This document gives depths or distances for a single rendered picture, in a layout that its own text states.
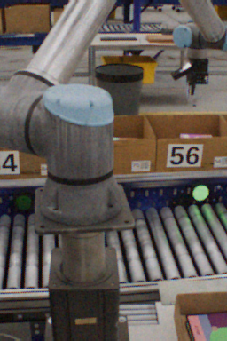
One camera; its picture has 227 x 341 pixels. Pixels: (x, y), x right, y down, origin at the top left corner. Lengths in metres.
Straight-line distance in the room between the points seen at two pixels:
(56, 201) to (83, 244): 0.13
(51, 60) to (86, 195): 0.35
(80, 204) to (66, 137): 0.15
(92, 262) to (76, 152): 0.29
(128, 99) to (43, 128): 3.68
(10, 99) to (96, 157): 0.25
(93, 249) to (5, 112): 0.38
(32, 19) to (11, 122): 5.12
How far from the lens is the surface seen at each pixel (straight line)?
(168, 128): 2.31
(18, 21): 6.15
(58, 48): 1.16
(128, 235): 1.88
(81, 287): 1.14
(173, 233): 1.91
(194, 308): 1.52
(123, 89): 4.58
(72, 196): 0.99
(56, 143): 0.96
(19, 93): 1.07
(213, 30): 1.71
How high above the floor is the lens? 1.83
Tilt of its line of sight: 27 degrees down
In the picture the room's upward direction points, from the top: straight up
